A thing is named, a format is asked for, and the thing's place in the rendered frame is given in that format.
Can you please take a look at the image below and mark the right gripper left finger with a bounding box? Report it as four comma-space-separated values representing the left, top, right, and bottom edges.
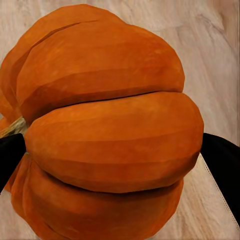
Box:
0, 133, 26, 193

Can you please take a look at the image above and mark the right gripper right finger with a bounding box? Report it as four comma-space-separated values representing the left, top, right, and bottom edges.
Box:
200, 132, 240, 226

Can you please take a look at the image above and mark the pumpkin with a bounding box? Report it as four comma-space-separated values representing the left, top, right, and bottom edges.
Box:
0, 3, 204, 240

